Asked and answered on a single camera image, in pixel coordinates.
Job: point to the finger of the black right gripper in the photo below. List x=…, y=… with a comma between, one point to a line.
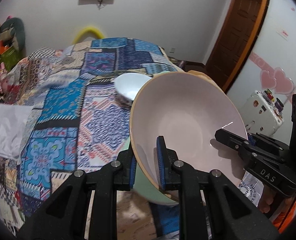
x=268, y=144
x=235, y=142

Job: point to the patchwork patterned cloth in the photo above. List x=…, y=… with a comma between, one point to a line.
x=76, y=120

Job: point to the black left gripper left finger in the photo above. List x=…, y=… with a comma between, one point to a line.
x=84, y=206

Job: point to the mint green bowl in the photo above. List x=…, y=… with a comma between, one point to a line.
x=143, y=187

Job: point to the pink rabbit toy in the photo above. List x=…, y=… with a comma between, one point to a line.
x=3, y=79

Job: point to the yellow ring object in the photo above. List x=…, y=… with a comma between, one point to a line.
x=86, y=32

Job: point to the brown wooden door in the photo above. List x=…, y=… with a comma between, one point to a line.
x=235, y=41

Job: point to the white bowl black dots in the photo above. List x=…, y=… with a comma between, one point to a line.
x=127, y=86

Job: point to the right hand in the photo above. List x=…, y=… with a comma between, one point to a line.
x=266, y=199

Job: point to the white suitcase with stickers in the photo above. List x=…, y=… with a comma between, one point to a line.
x=260, y=115

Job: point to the white folded cloth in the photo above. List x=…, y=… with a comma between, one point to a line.
x=13, y=119

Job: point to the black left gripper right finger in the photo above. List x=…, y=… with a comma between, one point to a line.
x=210, y=205

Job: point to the pink bowl brown rim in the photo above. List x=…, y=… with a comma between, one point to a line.
x=186, y=110

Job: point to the green cardboard box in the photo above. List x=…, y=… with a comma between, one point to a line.
x=10, y=58

